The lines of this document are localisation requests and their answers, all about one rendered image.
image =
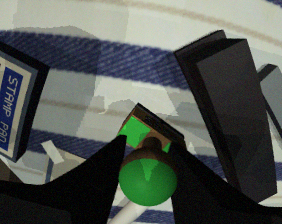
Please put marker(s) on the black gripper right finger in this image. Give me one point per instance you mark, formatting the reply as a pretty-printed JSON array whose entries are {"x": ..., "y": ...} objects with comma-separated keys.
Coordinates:
[{"x": 202, "y": 197}]

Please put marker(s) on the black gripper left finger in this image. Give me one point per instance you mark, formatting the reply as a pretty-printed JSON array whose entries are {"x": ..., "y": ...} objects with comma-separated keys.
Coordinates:
[{"x": 81, "y": 196}]

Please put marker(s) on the tan box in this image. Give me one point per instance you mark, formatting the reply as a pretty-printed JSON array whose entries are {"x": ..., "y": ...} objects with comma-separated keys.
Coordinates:
[{"x": 7, "y": 175}]

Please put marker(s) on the green rubber stamp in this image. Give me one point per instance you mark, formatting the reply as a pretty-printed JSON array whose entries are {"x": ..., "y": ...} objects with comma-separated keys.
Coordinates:
[{"x": 148, "y": 175}]

